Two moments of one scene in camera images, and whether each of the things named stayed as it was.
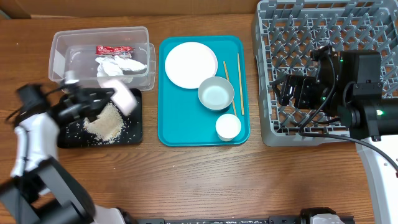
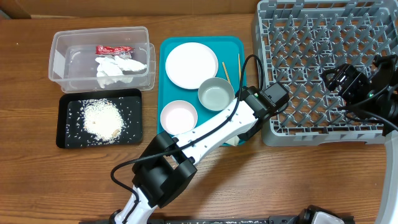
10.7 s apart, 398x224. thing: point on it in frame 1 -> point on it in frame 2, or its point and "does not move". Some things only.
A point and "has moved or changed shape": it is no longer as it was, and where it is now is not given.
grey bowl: x=216 y=93 does not move
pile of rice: x=107 y=125 does not move
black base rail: x=272 y=219 does not move
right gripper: x=292 y=90 -> x=333 y=78
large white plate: x=188 y=63 does not move
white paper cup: x=227 y=126 has moved or changed shape
